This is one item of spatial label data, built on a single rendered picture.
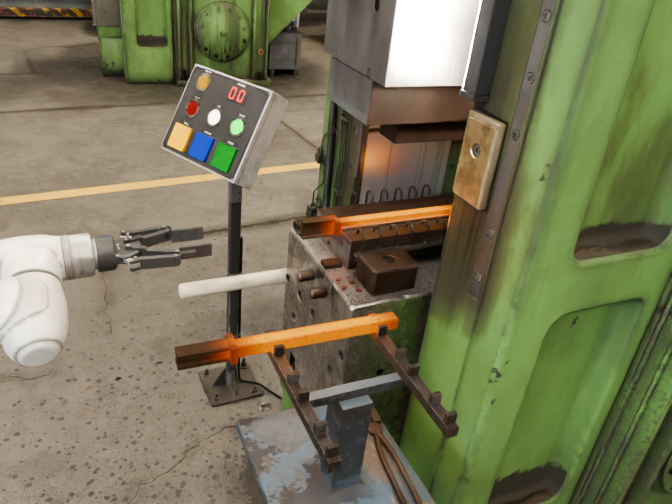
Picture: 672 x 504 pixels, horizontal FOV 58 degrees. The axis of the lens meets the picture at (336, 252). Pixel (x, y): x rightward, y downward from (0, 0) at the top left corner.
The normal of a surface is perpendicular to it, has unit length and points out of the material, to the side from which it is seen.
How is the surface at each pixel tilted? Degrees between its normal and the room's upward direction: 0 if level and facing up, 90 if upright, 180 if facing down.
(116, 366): 0
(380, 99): 90
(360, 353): 90
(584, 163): 89
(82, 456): 0
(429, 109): 90
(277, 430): 0
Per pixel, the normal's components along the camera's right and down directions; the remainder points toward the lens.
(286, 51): 0.39, 0.49
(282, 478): 0.11, -0.86
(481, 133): -0.90, 0.13
